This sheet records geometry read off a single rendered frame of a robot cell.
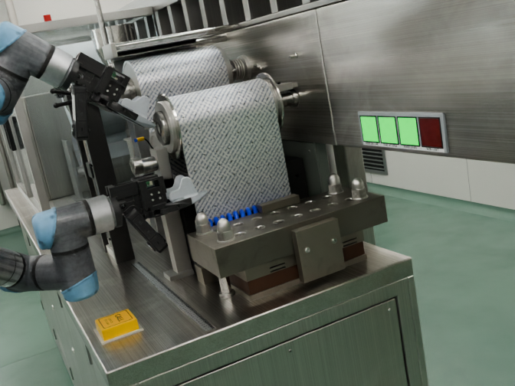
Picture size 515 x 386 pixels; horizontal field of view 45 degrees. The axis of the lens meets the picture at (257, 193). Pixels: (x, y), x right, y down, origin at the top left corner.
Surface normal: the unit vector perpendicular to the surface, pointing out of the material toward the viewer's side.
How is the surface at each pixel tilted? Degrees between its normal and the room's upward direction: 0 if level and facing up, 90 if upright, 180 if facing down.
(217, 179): 90
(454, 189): 90
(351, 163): 90
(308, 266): 90
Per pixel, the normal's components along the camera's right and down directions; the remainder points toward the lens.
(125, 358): -0.18, -0.96
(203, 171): 0.43, 0.13
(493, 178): -0.88, 0.26
